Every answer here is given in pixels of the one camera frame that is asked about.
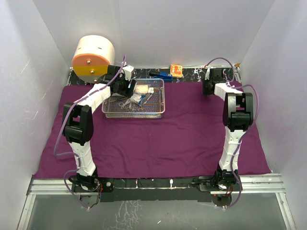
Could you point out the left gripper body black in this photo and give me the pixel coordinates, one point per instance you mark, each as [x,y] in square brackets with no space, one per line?
[123,85]

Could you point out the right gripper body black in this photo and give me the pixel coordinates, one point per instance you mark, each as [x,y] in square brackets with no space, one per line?
[206,83]

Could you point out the beige bandage roll packet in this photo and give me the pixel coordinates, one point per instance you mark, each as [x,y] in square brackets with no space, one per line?
[141,89]

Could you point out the small blue white packet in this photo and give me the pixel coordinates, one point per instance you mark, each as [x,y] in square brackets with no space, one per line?
[137,98]

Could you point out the wire mesh metal tray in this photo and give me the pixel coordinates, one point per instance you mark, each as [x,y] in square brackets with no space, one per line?
[147,101]

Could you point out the round white drawer box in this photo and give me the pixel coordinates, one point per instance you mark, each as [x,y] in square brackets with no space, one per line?
[92,56]

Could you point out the purple cloth wrap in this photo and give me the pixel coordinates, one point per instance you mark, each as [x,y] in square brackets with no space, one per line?
[187,141]

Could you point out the white gauze packet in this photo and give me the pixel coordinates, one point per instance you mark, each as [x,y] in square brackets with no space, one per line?
[119,95]

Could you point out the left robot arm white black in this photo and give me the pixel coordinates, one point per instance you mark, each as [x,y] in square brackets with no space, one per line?
[78,126]

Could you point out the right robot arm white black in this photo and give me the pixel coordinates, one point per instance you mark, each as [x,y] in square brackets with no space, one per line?
[238,116]

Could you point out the metal surgical scissors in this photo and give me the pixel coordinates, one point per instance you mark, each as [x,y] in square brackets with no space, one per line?
[121,104]

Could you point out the metal forceps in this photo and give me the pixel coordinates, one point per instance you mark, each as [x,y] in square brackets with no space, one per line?
[135,109]

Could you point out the blue black stapler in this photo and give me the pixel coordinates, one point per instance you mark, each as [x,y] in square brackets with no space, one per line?
[161,75]

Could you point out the orange small box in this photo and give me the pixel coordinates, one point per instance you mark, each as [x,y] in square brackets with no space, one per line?
[176,71]

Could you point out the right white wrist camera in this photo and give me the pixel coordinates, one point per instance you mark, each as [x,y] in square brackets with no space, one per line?
[208,74]

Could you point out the black base frame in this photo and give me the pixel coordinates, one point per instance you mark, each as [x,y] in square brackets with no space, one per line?
[201,189]

